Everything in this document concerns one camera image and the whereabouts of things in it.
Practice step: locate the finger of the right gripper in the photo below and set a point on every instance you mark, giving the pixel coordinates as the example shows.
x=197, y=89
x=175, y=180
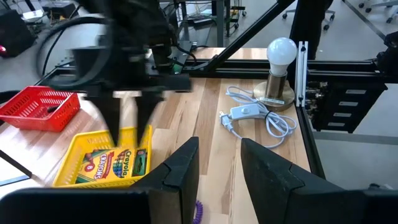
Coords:
x=146, y=115
x=112, y=118

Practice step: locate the purple coil wristband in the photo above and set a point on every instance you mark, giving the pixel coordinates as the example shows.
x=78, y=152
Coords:
x=198, y=213

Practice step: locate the silver metal bracket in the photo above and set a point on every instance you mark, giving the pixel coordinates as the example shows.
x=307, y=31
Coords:
x=301, y=74

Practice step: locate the black controller box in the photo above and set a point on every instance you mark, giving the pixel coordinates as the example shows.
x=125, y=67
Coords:
x=357, y=109

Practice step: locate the red plastic basket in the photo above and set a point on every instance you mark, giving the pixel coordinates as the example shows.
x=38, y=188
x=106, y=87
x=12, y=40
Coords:
x=31, y=121

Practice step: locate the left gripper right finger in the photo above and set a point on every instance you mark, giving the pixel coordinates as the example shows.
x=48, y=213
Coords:
x=280, y=193

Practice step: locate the brass lamp with white bulb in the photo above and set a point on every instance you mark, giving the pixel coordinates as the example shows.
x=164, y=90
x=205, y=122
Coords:
x=280, y=53

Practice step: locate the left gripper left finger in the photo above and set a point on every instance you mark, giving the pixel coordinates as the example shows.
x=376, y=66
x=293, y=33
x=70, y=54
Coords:
x=174, y=193

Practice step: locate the black aluminium rig frame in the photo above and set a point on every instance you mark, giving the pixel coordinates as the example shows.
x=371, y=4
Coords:
x=248, y=67

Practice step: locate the office chair base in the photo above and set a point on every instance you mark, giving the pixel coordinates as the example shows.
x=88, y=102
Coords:
x=311, y=15
x=377, y=6

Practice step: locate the yellow plastic basket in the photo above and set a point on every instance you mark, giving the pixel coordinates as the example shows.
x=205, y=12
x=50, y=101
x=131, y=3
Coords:
x=93, y=140

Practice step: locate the black box on floor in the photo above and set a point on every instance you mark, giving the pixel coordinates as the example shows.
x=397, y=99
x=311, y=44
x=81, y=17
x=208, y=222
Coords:
x=15, y=34

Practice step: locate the Crayola crayon box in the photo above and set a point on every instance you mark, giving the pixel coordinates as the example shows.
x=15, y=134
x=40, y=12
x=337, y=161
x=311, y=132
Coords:
x=105, y=165

